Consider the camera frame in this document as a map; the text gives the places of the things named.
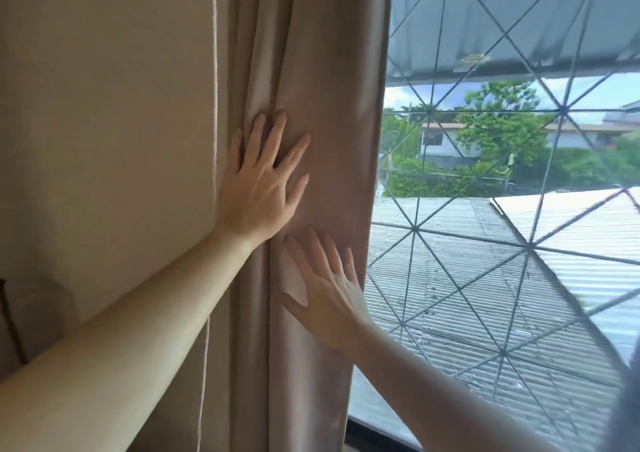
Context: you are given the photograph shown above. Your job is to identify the person's right hand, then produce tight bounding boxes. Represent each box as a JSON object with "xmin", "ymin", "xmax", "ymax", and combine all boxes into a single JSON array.
[{"xmin": 280, "ymin": 227, "xmax": 375, "ymax": 358}]

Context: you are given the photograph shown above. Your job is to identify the metal diamond window grille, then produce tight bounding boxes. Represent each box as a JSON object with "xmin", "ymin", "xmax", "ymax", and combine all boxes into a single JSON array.
[{"xmin": 349, "ymin": 0, "xmax": 640, "ymax": 435}]

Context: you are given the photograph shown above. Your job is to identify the white neighbouring house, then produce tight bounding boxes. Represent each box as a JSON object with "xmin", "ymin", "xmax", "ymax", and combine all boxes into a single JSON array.
[{"xmin": 419, "ymin": 120, "xmax": 640, "ymax": 169}]

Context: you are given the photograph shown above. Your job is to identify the white corrugated metal roof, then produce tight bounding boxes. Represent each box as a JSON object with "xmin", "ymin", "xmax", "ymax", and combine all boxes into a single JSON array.
[{"xmin": 489, "ymin": 185, "xmax": 640, "ymax": 367}]

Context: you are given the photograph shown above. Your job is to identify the person's left forearm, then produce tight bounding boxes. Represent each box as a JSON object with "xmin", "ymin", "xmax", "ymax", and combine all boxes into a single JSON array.
[{"xmin": 0, "ymin": 225, "xmax": 257, "ymax": 452}]

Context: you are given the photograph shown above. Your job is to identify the person's right forearm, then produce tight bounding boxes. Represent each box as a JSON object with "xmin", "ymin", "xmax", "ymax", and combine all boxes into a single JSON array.
[{"xmin": 350, "ymin": 323, "xmax": 553, "ymax": 452}]

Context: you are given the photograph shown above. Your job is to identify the green trees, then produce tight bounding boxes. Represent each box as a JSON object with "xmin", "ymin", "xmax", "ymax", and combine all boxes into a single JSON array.
[{"xmin": 376, "ymin": 80, "xmax": 640, "ymax": 199}]

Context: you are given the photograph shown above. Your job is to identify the thin pink pull cord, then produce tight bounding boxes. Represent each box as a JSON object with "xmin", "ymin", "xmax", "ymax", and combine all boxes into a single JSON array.
[{"xmin": 196, "ymin": 0, "xmax": 220, "ymax": 452}]

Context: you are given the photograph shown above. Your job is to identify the person's left hand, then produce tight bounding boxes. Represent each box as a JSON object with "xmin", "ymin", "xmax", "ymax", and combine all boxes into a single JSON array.
[{"xmin": 215, "ymin": 111, "xmax": 311, "ymax": 248}]

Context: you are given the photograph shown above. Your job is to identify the black window frame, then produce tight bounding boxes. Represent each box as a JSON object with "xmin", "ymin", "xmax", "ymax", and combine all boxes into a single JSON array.
[{"xmin": 346, "ymin": 416, "xmax": 431, "ymax": 452}]

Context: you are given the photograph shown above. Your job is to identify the grey translucent awning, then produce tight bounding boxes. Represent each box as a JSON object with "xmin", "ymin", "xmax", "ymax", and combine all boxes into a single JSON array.
[{"xmin": 386, "ymin": 0, "xmax": 640, "ymax": 88}]

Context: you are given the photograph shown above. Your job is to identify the beige fabric curtain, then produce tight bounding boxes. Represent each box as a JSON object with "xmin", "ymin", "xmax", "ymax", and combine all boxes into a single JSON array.
[{"xmin": 218, "ymin": 0, "xmax": 397, "ymax": 452}]

